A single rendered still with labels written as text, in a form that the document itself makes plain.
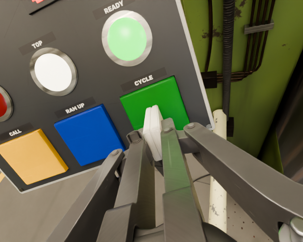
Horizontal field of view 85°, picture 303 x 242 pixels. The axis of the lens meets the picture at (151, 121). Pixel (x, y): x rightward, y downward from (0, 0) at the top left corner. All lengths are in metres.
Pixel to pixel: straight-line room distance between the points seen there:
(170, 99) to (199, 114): 0.05
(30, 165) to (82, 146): 0.09
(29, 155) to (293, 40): 0.57
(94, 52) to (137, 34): 0.06
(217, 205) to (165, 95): 0.39
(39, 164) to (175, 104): 0.22
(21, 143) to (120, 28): 0.21
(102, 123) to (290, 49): 0.47
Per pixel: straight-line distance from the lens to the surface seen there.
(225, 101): 0.61
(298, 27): 0.52
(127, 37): 0.21
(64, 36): 0.24
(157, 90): 0.21
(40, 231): 1.76
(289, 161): 0.71
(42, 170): 0.31
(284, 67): 0.58
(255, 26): 0.47
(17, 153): 0.31
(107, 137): 0.24
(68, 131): 0.25
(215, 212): 0.53
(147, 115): 0.17
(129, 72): 0.21
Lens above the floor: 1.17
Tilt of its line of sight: 49 degrees down
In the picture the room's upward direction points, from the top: 30 degrees counter-clockwise
